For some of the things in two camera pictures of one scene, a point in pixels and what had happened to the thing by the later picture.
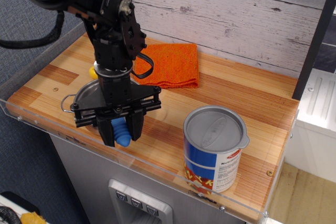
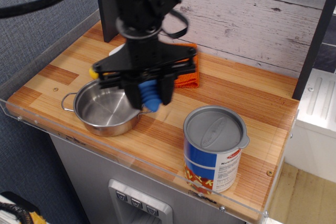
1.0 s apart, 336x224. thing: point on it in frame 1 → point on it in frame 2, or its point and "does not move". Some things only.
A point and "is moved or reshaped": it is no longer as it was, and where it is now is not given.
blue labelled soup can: x=213 y=138 does not move
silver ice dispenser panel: x=134 y=205 does not move
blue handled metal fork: x=122 y=133 is moved or reshaped
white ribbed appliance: x=312 y=144 does not move
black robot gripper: x=117 y=96 → x=144 y=60
